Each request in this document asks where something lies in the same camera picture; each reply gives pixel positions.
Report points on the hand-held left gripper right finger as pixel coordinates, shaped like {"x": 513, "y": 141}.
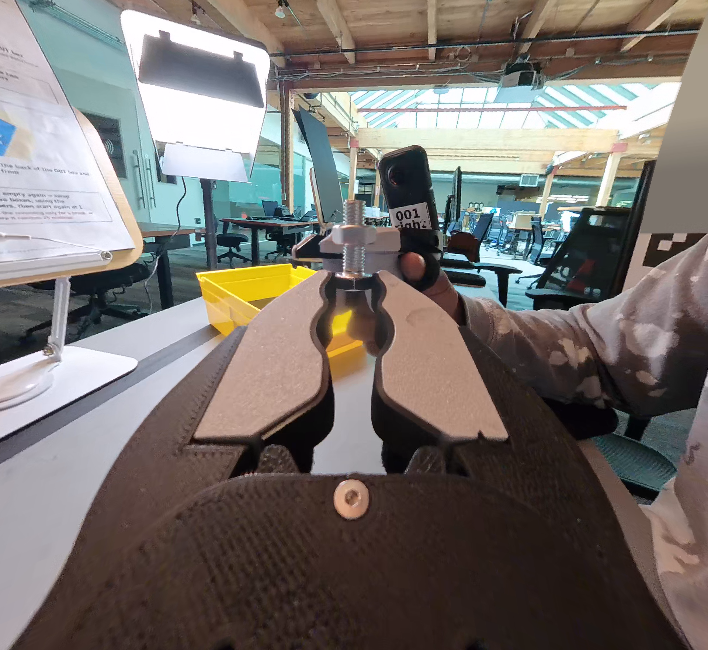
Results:
{"x": 437, "y": 368}

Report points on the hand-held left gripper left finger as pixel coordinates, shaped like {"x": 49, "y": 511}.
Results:
{"x": 265, "y": 362}

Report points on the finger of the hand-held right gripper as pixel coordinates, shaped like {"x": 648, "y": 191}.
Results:
{"x": 307, "y": 249}
{"x": 384, "y": 243}

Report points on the silver hex nut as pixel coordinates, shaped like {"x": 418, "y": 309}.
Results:
{"x": 354, "y": 231}

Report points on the silver steel bolt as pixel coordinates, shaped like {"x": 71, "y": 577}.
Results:
{"x": 354, "y": 260}

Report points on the yellow plastic bin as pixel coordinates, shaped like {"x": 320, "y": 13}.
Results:
{"x": 249, "y": 290}

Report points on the person's right forearm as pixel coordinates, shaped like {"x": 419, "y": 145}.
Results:
{"x": 581, "y": 346}

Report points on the person's right hand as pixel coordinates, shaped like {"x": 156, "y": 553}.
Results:
{"x": 412, "y": 267}

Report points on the wooden office desk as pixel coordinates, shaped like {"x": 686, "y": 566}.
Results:
{"x": 265, "y": 224}
{"x": 166, "y": 229}

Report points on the black computer monitor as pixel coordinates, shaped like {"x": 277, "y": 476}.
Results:
{"x": 453, "y": 196}

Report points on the brown chair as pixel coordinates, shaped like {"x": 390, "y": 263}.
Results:
{"x": 462, "y": 246}

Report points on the black board wooden stand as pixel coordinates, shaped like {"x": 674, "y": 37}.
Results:
{"x": 323, "y": 163}

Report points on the black light stand pole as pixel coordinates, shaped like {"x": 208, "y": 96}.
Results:
{"x": 209, "y": 224}

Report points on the ceiling projector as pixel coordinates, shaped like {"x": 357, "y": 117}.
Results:
{"x": 520, "y": 80}

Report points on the black mesh office chair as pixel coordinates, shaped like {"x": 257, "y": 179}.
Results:
{"x": 586, "y": 252}

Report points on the white studio light panel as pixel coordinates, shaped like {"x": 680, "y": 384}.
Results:
{"x": 199, "y": 80}

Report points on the teal mesh chair seat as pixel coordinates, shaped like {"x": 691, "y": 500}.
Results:
{"x": 636, "y": 462}

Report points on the black framed marker board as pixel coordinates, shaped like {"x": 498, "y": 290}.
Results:
{"x": 672, "y": 246}

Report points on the instruction sheet stand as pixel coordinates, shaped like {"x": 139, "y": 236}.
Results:
{"x": 44, "y": 163}

